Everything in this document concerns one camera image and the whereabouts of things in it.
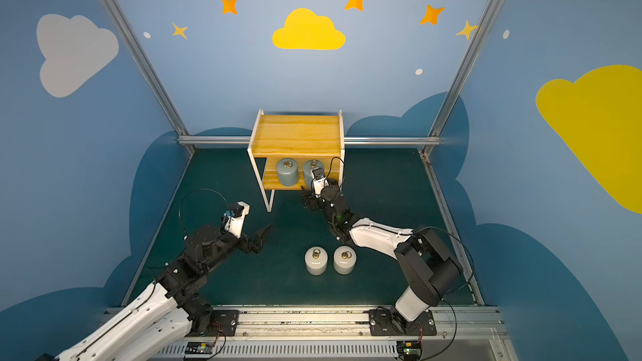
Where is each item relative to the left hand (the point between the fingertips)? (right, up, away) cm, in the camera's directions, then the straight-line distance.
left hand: (258, 216), depth 75 cm
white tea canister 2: (+27, -15, +5) cm, 31 cm away
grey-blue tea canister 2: (+15, +15, +8) cm, 23 cm away
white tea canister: (+18, -15, +5) cm, 24 cm away
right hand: (+18, +11, +11) cm, 24 cm away
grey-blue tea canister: (+8, +14, +8) cm, 18 cm away
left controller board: (-16, -38, -4) cm, 42 cm away
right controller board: (+46, -40, -3) cm, 60 cm away
